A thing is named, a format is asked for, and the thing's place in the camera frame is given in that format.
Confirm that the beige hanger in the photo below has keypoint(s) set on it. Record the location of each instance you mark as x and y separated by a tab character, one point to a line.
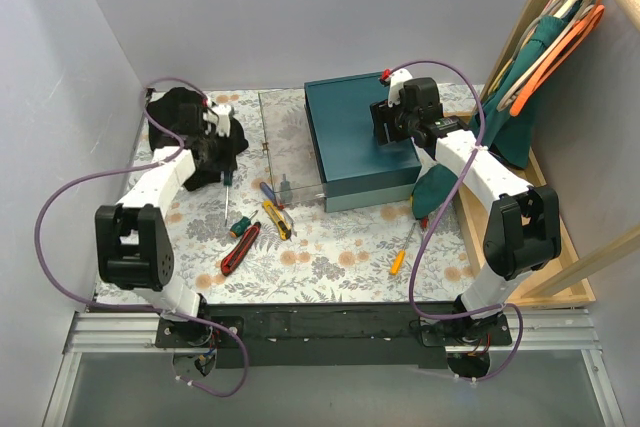
543	32

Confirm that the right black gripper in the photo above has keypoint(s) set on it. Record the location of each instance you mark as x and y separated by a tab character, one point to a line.
382	123

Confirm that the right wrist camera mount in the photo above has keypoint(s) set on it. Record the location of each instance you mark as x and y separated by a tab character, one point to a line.
394	81

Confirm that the black cloth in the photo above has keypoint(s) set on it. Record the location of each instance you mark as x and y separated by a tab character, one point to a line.
163	111

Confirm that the orange hanger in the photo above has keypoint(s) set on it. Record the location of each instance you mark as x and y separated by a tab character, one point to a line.
565	46

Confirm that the clear acrylic drawer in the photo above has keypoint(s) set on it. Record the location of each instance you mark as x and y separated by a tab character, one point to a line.
288	144

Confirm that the orange handle screwdriver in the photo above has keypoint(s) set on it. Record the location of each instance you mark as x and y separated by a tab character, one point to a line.
400	256

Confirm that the stubby green screwdriver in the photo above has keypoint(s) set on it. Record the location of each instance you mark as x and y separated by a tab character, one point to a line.
241	226

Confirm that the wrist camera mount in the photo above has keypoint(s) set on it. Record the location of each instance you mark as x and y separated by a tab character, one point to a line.
394	81
218	116

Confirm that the aluminium rail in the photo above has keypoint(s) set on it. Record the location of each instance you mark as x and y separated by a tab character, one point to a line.
551	374

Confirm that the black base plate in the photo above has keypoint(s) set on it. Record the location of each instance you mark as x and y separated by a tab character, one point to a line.
364	334

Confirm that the long green screwdriver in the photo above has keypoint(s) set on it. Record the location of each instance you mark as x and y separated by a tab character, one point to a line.
227	192

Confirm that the blue red screwdriver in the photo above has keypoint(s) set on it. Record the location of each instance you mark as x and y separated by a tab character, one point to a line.
270	195

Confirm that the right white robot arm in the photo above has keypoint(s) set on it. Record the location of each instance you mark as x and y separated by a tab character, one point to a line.
523	229

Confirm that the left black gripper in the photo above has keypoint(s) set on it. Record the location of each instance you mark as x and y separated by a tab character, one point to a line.
220	157

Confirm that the teal drawer box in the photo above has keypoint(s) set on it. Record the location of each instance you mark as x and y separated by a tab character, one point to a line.
355	170

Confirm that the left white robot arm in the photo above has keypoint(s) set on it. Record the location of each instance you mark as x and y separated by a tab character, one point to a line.
134	249

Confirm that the floral table mat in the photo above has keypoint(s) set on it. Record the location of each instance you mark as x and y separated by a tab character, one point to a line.
342	257

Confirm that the yellow utility knife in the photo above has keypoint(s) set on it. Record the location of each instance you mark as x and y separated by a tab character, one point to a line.
280	219

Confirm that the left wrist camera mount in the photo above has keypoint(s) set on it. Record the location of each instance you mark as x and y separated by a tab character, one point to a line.
218	116

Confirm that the red black utility knife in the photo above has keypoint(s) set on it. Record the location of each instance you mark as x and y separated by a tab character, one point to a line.
230	263

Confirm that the green cloth on table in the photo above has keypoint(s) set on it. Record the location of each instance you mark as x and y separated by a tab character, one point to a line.
431	190

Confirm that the small green screwdriver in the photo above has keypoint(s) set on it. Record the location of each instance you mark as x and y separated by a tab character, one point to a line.
286	192

